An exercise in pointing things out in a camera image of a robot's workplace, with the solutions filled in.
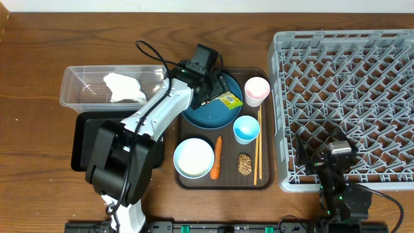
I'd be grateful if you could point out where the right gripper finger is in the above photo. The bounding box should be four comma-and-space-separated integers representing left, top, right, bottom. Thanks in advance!
336, 128, 358, 152
295, 133, 308, 166

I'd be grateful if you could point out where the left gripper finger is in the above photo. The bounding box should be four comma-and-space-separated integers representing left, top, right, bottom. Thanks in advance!
212, 76, 230, 100
190, 84, 210, 109

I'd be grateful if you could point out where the yellow green snack wrapper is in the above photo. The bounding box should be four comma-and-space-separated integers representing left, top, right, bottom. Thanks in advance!
218, 91, 243, 110

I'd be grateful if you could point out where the light blue rice bowl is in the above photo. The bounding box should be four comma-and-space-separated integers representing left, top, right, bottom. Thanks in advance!
173, 137, 215, 180

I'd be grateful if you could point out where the white napkin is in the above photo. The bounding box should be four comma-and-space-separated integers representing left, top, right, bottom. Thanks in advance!
103, 72, 147, 104

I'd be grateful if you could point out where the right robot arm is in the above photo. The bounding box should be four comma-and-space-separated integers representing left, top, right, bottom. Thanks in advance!
295, 129, 372, 232

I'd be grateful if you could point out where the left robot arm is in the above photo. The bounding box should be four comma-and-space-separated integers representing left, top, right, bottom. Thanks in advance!
85, 61, 229, 232

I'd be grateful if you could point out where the grey dishwasher rack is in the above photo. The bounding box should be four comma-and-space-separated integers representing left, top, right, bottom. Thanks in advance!
268, 29, 413, 192

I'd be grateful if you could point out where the dark blue plate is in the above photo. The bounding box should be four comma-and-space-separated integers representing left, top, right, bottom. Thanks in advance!
179, 71, 243, 130

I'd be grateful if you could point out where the pink cup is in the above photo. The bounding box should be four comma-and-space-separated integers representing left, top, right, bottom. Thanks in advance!
245, 76, 270, 107

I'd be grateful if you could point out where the light blue cup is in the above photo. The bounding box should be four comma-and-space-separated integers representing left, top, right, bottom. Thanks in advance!
233, 115, 260, 145

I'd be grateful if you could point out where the wooden chopstick left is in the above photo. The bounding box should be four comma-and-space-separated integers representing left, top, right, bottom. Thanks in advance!
254, 110, 260, 186

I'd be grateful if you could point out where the brown textured food piece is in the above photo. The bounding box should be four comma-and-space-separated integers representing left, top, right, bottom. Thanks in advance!
238, 153, 252, 175

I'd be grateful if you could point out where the brown serving tray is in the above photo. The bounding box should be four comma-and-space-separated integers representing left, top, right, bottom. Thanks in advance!
174, 67, 275, 190

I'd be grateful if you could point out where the orange carrot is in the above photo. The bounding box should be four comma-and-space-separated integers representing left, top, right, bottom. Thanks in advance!
210, 135, 223, 180

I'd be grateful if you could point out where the black tray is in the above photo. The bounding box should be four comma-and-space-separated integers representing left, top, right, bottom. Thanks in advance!
71, 111, 164, 172

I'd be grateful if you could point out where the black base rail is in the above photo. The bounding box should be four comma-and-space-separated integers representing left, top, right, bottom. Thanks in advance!
63, 220, 389, 233

